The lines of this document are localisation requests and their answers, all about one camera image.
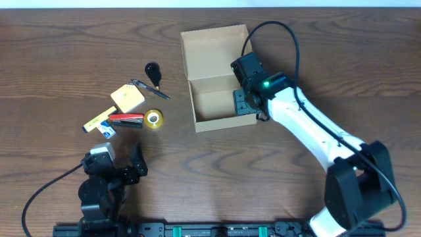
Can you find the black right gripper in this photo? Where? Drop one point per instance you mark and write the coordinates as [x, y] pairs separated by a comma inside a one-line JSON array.
[[241, 103]]

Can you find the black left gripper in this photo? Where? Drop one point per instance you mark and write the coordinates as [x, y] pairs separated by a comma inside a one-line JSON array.
[[123, 173]]

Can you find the red black stapler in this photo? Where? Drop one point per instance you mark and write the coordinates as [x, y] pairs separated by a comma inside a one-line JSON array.
[[129, 120]]

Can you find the yellow adhesive tape roll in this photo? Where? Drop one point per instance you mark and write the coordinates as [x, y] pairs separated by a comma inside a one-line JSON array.
[[153, 119]]

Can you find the yellow sticky notepad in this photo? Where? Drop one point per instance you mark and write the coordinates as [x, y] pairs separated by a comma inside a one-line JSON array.
[[127, 97]]

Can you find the brown cardboard box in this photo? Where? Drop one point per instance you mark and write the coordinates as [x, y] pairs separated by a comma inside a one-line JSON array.
[[207, 56]]

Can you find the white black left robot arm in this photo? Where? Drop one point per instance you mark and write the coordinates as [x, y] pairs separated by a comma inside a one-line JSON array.
[[103, 194]]

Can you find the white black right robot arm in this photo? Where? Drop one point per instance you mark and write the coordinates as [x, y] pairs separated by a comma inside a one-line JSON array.
[[359, 176]]

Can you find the blue white staples box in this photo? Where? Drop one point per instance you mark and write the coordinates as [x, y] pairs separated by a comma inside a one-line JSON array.
[[106, 129]]

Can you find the yellow highlighter marker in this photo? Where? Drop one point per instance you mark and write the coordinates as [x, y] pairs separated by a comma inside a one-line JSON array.
[[95, 122]]

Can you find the black ballpoint pen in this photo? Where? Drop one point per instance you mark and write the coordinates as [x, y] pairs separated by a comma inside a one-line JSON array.
[[145, 86]]

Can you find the black correction tape dispenser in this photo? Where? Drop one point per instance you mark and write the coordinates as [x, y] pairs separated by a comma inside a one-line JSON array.
[[153, 72]]

